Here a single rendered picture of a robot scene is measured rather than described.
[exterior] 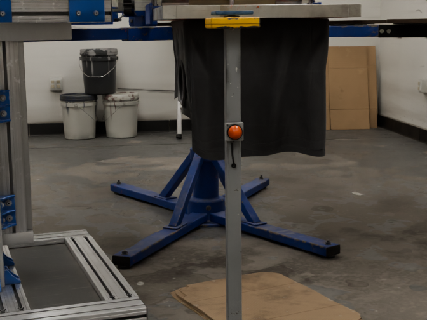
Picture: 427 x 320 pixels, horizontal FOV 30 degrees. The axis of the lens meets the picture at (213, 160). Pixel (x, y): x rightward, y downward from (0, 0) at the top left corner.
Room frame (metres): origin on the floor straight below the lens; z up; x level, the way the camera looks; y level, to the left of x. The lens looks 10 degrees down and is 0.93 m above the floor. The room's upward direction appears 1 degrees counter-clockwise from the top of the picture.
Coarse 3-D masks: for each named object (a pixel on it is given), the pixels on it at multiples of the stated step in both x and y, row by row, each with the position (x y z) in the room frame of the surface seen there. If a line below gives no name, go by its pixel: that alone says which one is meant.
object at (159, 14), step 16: (160, 16) 2.40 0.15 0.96; (176, 16) 2.31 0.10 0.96; (192, 16) 2.31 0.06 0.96; (208, 16) 2.32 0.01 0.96; (240, 16) 2.33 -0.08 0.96; (256, 16) 2.34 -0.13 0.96; (272, 16) 2.35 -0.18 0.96; (288, 16) 2.35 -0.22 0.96; (304, 16) 2.36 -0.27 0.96; (320, 16) 2.36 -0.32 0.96; (336, 16) 2.37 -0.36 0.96; (352, 16) 2.38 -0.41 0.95
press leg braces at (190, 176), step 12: (180, 168) 3.91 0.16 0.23; (192, 168) 3.64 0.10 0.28; (216, 168) 3.68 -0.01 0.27; (180, 180) 3.96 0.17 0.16; (192, 180) 3.59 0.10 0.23; (168, 192) 4.00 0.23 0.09; (180, 192) 3.55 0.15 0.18; (192, 192) 3.58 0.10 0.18; (180, 204) 3.50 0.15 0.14; (180, 216) 3.46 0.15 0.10; (252, 216) 3.49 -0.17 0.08; (168, 228) 3.40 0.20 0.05
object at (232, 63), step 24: (216, 24) 2.09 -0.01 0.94; (240, 24) 2.09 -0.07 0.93; (240, 72) 2.14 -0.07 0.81; (240, 96) 2.14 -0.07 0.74; (240, 120) 2.14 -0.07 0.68; (240, 144) 2.14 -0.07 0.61; (240, 168) 2.14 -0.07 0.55; (240, 192) 2.14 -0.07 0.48; (240, 216) 2.14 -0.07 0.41; (240, 240) 2.14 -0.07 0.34; (240, 264) 2.14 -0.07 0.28; (240, 288) 2.14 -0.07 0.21; (240, 312) 2.14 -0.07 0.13
